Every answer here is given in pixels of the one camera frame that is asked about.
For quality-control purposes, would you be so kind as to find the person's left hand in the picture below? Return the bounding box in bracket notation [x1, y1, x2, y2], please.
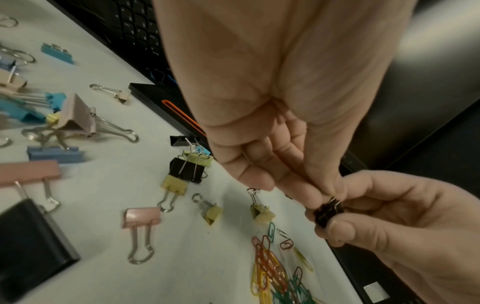
[153, 0, 418, 206]

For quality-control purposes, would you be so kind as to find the person's right hand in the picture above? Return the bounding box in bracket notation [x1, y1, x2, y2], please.
[314, 169, 480, 304]

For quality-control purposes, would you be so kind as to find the tiny black binder clip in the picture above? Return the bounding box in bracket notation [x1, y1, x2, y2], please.
[312, 198, 345, 229]

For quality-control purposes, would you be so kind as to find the pile of mixed coloured clips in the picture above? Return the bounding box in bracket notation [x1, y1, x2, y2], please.
[157, 135, 277, 227]

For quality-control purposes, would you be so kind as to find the pile of colorful paper clips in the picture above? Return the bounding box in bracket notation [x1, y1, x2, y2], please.
[248, 221, 328, 304]

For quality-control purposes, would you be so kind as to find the small pink binder clip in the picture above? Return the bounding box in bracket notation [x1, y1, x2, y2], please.
[89, 83, 132, 106]

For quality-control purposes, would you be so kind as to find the spread of pastel binder clips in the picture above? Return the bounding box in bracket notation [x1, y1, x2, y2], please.
[0, 16, 163, 303]

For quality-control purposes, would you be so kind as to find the small blue binder clip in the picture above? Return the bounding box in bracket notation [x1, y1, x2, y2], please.
[40, 43, 75, 65]

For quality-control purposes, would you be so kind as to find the wide black computer monitor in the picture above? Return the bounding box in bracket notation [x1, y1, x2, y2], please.
[337, 0, 480, 170]

